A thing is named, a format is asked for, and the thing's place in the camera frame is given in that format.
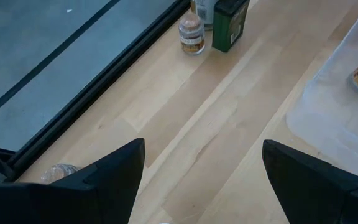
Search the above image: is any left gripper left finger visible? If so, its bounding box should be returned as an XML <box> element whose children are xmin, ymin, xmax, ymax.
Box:
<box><xmin>0</xmin><ymin>138</ymin><xmax>147</xmax><ymax>224</ymax></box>

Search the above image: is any black metal table frame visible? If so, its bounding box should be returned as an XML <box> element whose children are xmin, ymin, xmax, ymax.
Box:
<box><xmin>0</xmin><ymin>0</ymin><xmax>192</xmax><ymax>184</ymax></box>

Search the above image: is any translucent plastic bin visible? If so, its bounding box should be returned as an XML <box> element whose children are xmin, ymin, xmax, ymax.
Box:
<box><xmin>285</xmin><ymin>0</ymin><xmax>358</xmax><ymax>183</ymax></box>

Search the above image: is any dark green spice tin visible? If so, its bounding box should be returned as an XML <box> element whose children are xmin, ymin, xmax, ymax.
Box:
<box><xmin>211</xmin><ymin>0</ymin><xmax>250</xmax><ymax>53</ymax></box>

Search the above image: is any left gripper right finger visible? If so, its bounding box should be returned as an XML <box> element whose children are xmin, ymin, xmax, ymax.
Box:
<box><xmin>262</xmin><ymin>139</ymin><xmax>358</xmax><ymax>224</ymax></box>

